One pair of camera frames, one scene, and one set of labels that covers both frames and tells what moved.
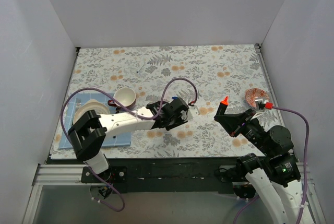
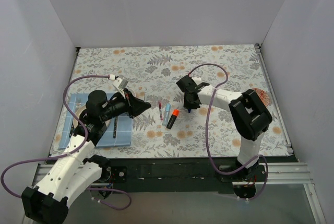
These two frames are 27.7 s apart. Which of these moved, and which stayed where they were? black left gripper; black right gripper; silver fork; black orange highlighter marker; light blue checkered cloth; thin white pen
Moved: black orange highlighter marker; black right gripper; thin white pen; black left gripper
Stayed: light blue checkered cloth; silver fork
